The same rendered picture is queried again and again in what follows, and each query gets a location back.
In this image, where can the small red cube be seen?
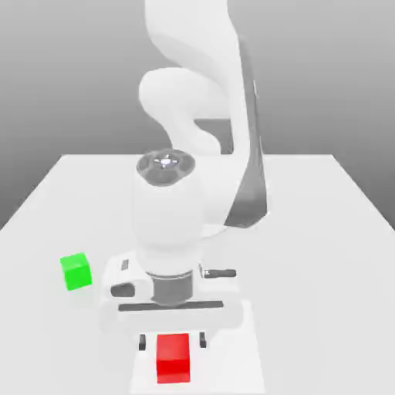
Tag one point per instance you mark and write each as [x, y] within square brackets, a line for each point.
[172, 358]

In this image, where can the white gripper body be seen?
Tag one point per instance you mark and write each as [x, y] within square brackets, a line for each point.
[172, 319]

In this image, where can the small green cube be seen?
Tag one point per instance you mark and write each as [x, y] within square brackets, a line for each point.
[76, 271]

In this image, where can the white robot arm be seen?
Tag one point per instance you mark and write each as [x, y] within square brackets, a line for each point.
[168, 216]

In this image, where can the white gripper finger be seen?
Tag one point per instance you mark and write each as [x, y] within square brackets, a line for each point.
[202, 339]
[142, 342]

